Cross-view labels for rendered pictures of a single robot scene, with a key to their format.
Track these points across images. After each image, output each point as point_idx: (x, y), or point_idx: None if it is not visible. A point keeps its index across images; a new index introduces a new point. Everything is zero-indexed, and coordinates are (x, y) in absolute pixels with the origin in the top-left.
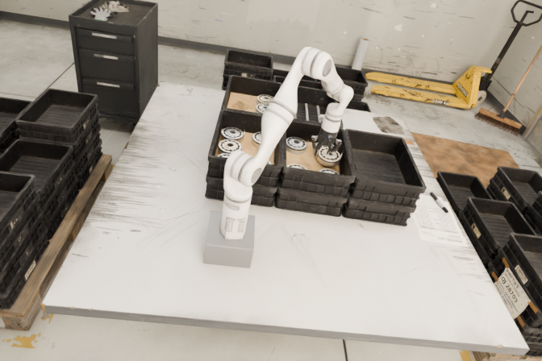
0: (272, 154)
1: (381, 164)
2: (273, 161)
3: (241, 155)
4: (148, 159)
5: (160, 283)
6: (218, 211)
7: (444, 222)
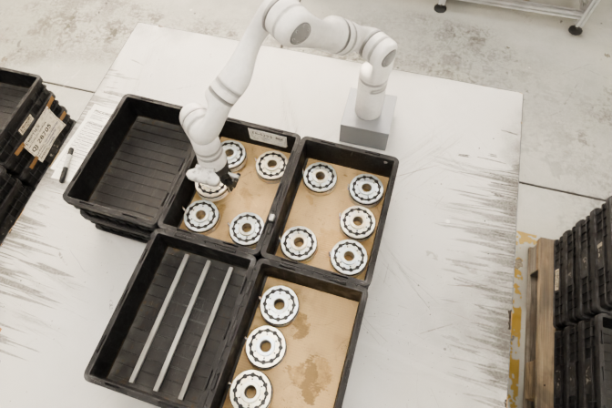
0: (290, 217)
1: (125, 188)
2: (295, 200)
3: (382, 38)
4: (469, 281)
5: (431, 99)
6: (381, 132)
7: (89, 137)
